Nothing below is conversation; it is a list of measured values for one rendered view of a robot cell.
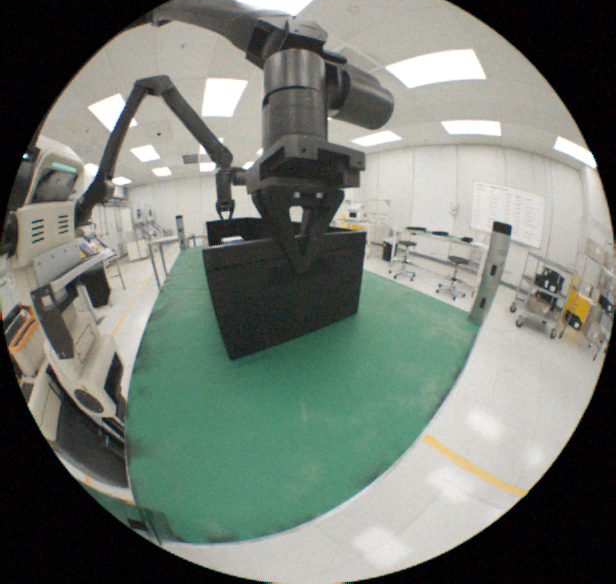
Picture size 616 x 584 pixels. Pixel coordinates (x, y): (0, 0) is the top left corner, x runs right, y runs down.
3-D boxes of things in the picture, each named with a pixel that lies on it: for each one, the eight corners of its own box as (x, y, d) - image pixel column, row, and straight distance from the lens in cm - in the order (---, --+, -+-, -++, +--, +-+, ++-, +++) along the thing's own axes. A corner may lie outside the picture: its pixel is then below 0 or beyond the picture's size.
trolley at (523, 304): (507, 309, 351) (526, 246, 334) (545, 323, 394) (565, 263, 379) (514, 326, 305) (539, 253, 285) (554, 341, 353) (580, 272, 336)
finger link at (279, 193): (305, 255, 22) (303, 177, 22) (345, 271, 17) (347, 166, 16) (252, 265, 20) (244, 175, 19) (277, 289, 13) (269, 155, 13)
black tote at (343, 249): (207, 251, 72) (204, 221, 71) (250, 244, 74) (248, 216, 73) (230, 361, 19) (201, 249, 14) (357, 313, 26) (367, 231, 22)
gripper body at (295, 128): (299, 188, 22) (298, 129, 24) (369, 177, 14) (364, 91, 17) (245, 189, 20) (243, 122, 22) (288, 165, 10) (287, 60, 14)
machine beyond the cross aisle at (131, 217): (161, 251, 750) (153, 199, 747) (156, 256, 672) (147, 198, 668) (129, 259, 794) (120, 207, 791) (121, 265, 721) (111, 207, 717)
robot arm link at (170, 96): (152, 94, 85) (150, 81, 75) (166, 84, 86) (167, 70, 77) (219, 171, 77) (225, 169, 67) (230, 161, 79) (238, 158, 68)
